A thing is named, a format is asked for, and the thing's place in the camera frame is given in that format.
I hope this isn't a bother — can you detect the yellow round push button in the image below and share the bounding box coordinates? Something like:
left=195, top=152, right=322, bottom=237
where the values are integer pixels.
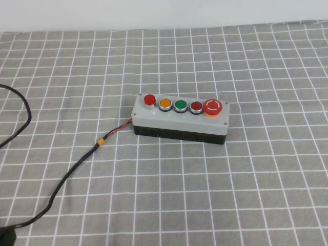
left=158, top=97, right=173, bottom=112

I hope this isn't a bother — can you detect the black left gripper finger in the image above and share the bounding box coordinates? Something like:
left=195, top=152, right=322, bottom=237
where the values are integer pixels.
left=0, top=226, right=17, bottom=246
left=0, top=231, right=18, bottom=246

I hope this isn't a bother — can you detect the red and black wire pair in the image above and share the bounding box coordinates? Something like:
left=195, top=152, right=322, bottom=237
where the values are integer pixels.
left=103, top=118, right=134, bottom=143

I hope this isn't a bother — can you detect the thick black power cable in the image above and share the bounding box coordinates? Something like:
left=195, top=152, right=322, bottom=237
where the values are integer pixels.
left=0, top=84, right=32, bottom=149
left=14, top=138, right=106, bottom=229

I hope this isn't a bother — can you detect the red mushroom emergency stop button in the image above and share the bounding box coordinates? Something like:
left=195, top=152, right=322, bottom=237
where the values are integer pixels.
left=203, top=98, right=222, bottom=117

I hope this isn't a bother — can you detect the green round push button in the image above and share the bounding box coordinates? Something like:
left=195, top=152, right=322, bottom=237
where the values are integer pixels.
left=173, top=99, right=189, bottom=114

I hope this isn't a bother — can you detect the dark red round push button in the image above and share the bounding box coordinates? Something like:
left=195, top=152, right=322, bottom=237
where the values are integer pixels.
left=189, top=101, right=204, bottom=115

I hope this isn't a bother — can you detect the red raised push button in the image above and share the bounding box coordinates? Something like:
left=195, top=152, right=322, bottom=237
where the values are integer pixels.
left=143, top=94, right=157, bottom=110

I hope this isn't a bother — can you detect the grey black button control box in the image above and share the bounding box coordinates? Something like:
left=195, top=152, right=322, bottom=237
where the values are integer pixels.
left=130, top=92, right=231, bottom=146

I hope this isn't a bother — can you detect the grey white-checked tablecloth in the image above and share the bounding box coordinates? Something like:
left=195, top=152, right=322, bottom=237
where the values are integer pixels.
left=0, top=20, right=328, bottom=246

